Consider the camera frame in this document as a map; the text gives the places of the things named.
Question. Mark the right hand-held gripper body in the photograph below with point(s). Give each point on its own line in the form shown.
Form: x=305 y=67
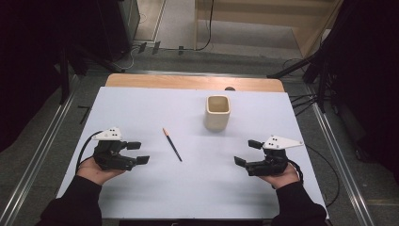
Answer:
x=271 y=160

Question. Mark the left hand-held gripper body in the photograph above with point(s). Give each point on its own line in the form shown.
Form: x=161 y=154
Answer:
x=109 y=157

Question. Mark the black pencil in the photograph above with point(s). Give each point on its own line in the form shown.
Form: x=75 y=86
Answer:
x=172 y=145

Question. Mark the cream square cup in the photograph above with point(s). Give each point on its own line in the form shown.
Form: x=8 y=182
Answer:
x=216 y=121

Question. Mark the person's right hand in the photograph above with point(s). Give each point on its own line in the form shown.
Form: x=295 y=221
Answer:
x=280 y=178

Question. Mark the person's left hand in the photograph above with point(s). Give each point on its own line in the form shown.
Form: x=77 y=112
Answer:
x=94 y=172

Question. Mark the white table mat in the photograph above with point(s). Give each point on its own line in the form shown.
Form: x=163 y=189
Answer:
x=194 y=188

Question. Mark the dark round table plug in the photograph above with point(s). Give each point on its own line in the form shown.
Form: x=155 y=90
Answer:
x=230 y=88

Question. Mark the black tripod stand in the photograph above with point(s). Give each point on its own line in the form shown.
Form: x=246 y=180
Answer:
x=322 y=88

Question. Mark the black metal stand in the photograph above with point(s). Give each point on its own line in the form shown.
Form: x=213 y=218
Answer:
x=64 y=78

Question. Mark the dark cabinet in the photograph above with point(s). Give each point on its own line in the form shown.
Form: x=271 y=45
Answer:
x=116 y=25

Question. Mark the black curtain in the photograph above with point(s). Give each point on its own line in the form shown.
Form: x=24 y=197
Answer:
x=25 y=62
x=370 y=78

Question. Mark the light wooden shelf unit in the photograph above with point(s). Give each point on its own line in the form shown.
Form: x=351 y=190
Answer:
x=266 y=14

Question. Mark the metal floor rail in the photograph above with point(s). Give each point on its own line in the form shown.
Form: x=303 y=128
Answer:
x=37 y=157
x=342 y=169

